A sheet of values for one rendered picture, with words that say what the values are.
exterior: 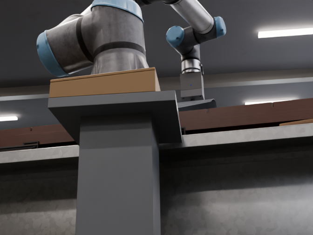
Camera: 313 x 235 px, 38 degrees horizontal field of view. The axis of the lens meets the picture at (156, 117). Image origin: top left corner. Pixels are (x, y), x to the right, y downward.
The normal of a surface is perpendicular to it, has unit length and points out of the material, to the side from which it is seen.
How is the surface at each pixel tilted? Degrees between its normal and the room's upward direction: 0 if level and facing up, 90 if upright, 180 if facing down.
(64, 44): 117
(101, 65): 77
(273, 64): 180
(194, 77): 89
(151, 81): 90
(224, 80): 90
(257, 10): 180
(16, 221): 90
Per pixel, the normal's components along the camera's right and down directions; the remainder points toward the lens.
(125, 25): 0.28, -0.35
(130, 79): -0.11, -0.37
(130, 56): 0.32, -0.62
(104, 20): -0.40, -0.28
